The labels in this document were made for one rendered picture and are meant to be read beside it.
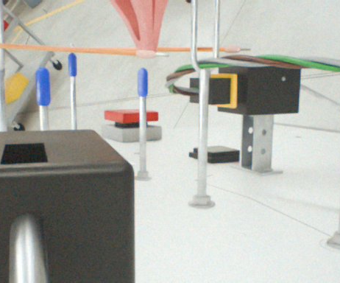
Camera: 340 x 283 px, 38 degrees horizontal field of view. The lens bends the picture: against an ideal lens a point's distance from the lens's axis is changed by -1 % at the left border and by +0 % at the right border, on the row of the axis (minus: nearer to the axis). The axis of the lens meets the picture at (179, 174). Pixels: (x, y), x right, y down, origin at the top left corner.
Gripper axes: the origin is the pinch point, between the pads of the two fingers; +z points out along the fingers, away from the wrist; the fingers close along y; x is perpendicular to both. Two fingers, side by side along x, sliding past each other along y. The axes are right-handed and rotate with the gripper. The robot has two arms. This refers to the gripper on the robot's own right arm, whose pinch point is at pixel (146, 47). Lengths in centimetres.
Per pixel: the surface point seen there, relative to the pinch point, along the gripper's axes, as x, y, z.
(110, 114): 20.2, 3.6, 8.1
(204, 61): -10.7, -1.6, 0.8
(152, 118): 17.3, 7.9, 9.2
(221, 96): -4.6, 3.5, 4.3
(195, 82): -2.5, 2.6, 3.1
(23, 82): 401, 76, 31
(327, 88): 117, 140, 34
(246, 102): -4.9, 5.5, 5.2
